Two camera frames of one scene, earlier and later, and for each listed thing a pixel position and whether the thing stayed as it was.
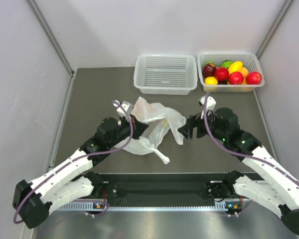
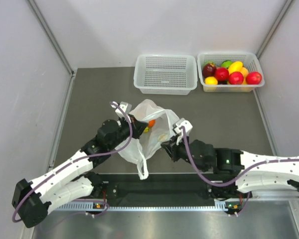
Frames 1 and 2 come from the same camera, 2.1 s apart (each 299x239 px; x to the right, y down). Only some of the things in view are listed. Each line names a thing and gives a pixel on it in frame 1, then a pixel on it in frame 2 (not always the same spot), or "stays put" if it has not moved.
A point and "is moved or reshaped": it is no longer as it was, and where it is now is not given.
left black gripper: [138, 127] stays put
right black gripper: [187, 130] to [172, 148]
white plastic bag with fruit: [158, 118] is moved or reshaped
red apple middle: [222, 74] stays put
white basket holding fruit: [250, 62] stays put
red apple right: [253, 77] stays put
